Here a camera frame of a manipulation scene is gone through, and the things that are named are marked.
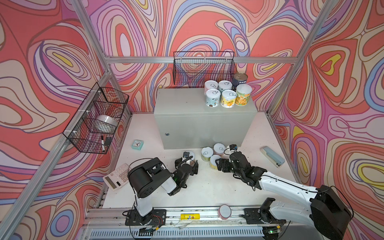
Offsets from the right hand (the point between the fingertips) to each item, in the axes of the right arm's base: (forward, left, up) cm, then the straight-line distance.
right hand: (222, 164), depth 85 cm
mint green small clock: (+17, +54, -3) cm, 57 cm away
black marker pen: (+3, +61, +20) cm, 64 cm away
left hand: (+6, +17, -5) cm, 19 cm away
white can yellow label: (0, +5, -1) cm, 5 cm away
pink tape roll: (-24, +2, -2) cm, 24 cm away
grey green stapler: (+5, -33, -3) cm, 33 cm away
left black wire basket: (+9, +62, +29) cm, 69 cm away
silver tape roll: (+10, +58, +27) cm, 65 cm away
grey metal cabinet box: (+35, +23, -1) cm, 42 cm away
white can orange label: (-2, +17, +8) cm, 19 cm away
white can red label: (+11, +1, -1) cm, 11 cm away
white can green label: (+8, +8, -1) cm, 12 cm away
